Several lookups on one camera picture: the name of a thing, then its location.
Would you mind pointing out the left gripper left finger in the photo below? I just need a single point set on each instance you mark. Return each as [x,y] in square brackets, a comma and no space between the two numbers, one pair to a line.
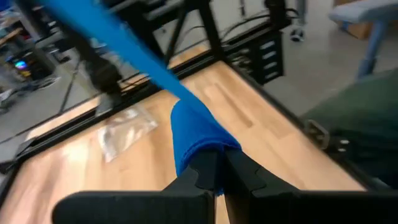
[202,174]

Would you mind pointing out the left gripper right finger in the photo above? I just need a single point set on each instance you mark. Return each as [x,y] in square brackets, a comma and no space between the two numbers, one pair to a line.
[245,174]

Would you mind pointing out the blue elastic bandage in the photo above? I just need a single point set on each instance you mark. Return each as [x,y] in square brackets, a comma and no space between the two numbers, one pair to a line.
[199,130]

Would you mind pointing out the clear plastic zip bag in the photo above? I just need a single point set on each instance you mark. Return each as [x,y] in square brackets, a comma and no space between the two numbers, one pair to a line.
[124,133]

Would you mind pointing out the black controller box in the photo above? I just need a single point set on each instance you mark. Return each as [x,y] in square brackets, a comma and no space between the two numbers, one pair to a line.
[267,59]

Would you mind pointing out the dark green bulky object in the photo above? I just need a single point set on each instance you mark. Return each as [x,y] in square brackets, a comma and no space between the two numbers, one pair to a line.
[363,124]

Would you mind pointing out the black caster wheel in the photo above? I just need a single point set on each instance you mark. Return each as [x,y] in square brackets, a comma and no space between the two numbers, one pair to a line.
[297,35]

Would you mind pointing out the grey table with blue leg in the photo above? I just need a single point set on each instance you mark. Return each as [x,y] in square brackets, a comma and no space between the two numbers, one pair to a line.
[373,46]

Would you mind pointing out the black computer case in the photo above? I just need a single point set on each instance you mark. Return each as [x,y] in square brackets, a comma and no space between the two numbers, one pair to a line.
[28,67]

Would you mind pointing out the small metal camera bracket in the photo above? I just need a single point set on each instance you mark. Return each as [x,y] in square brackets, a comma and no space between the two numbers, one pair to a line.
[318,133]

